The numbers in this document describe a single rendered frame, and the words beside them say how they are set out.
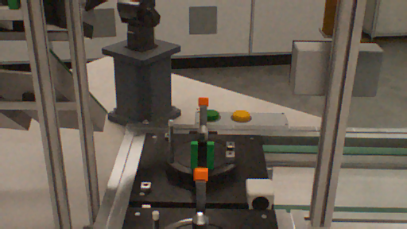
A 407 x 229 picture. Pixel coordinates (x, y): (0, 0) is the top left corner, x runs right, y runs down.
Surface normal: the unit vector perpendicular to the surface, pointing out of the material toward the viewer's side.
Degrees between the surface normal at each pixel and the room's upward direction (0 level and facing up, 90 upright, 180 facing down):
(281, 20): 90
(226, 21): 90
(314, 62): 90
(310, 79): 90
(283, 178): 0
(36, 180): 0
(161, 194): 0
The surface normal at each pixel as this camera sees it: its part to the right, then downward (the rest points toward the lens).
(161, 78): 0.80, 0.27
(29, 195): 0.01, -0.90
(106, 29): 0.14, 0.43
